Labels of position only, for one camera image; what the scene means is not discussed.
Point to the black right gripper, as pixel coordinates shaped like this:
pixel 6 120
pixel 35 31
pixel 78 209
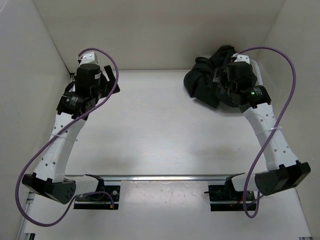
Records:
pixel 220 75

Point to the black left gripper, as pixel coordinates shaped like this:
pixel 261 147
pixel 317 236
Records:
pixel 108 85

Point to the black trousers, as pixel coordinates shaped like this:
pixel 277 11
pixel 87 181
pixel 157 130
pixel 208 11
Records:
pixel 199 82

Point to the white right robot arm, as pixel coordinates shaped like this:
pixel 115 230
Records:
pixel 284 170

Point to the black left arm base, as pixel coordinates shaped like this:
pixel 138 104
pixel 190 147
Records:
pixel 92 192

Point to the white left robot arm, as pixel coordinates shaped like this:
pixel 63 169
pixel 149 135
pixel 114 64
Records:
pixel 48 179

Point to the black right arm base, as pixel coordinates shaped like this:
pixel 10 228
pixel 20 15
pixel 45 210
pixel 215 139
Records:
pixel 220 200

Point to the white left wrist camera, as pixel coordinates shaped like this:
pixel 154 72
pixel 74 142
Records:
pixel 87 58

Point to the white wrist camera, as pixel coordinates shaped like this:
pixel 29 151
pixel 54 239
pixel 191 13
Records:
pixel 87 58
pixel 237 57

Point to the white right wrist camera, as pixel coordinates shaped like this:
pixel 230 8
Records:
pixel 237 57

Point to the aluminium rail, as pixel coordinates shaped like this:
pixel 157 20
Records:
pixel 161 177

